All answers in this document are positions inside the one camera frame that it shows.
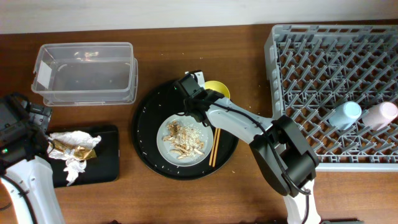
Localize yellow small bowl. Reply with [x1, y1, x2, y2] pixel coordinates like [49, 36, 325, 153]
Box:
[205, 80, 231, 98]

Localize grey plate with food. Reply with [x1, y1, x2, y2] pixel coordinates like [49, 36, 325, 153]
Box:
[157, 114, 213, 167]

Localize gold foil wrapper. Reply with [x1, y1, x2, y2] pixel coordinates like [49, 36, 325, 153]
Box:
[52, 140, 97, 161]

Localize white napkin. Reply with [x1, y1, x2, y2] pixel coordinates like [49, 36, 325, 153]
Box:
[47, 131, 101, 187]

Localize blue plastic cup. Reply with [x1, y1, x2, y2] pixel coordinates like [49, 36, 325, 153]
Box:
[328, 101, 362, 130]

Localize pink plastic cup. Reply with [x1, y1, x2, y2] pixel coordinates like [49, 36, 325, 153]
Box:
[362, 102, 397, 130]

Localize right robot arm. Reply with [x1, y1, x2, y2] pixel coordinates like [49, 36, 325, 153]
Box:
[174, 71, 321, 223]

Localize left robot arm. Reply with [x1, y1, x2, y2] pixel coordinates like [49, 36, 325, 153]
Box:
[1, 92, 65, 223]

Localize grey dishwasher rack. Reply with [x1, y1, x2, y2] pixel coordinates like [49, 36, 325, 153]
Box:
[264, 25, 397, 172]

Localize round black serving tray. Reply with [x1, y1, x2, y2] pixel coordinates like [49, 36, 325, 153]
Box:
[131, 80, 239, 180]

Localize food scraps on plate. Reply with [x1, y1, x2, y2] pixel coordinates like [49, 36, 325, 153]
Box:
[162, 121, 205, 160]

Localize right wooden chopstick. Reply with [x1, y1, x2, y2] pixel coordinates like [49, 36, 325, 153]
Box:
[211, 128, 221, 167]

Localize wooden chopstick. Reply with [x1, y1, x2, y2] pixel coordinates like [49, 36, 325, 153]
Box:
[211, 128, 221, 167]
[208, 128, 218, 166]

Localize left wooden chopstick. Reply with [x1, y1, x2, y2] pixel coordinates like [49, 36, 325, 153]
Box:
[208, 128, 218, 166]

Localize clear plastic storage bin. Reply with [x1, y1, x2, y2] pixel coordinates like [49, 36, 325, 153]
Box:
[31, 42, 138, 106]

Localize black rectangular tray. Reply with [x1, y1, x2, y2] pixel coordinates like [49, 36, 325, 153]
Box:
[50, 124, 119, 186]

